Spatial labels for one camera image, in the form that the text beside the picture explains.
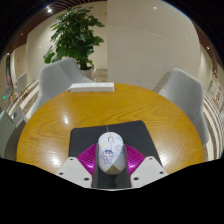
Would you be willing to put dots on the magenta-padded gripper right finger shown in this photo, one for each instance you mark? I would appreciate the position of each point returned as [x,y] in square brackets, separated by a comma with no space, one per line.
[146,170]

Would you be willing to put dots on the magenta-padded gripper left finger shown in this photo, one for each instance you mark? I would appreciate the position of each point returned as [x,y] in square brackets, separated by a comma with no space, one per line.
[71,170]

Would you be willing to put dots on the white printed computer mouse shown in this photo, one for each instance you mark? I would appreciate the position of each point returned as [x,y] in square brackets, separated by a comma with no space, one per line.
[110,150]

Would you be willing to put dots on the black square mouse pad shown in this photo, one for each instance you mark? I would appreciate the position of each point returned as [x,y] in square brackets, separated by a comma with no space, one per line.
[83,138]

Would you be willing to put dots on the grey shell chair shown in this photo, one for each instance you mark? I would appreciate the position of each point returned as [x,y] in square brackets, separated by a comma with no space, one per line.
[55,81]
[186,96]

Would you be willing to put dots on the white power strip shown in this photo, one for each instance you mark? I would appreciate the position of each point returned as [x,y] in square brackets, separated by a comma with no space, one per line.
[91,87]

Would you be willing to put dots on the white chair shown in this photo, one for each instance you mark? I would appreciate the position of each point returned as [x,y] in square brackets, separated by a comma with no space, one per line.
[20,83]

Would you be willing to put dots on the green potted plant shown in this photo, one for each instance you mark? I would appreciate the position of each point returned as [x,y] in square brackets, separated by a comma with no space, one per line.
[75,33]

